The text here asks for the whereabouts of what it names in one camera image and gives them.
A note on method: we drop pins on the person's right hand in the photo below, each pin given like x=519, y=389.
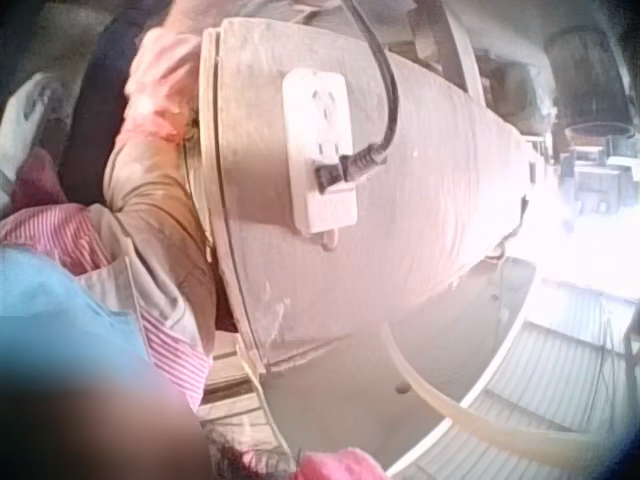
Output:
x=162, y=85

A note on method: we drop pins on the person's legs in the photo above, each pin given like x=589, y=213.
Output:
x=97, y=100

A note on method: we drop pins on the white sack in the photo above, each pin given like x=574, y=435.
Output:
x=27, y=125

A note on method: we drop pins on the red cloth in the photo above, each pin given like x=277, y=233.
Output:
x=40, y=182

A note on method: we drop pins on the pink cloth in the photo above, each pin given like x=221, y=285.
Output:
x=345, y=465

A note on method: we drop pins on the dark barrel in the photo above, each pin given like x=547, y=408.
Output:
x=587, y=75

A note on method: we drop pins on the round metal basin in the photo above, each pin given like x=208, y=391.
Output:
x=597, y=130

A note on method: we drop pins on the corrugated metal roof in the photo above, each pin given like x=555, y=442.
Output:
x=545, y=375

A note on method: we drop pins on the white wall socket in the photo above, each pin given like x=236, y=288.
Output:
x=320, y=125

